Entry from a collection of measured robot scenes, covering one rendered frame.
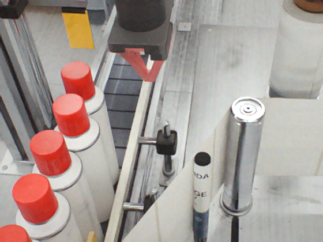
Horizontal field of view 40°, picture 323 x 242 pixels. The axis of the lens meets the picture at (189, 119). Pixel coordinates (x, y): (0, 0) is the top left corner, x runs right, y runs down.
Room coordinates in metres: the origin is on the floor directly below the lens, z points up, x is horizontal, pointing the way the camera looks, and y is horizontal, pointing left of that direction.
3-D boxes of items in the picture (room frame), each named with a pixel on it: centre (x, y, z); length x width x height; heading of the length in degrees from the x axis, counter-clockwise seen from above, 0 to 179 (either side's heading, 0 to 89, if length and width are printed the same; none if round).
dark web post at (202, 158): (0.27, -0.01, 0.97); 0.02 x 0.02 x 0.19
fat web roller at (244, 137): (0.33, -0.06, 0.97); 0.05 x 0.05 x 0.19
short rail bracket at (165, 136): (0.42, 0.03, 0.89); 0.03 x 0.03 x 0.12; 84
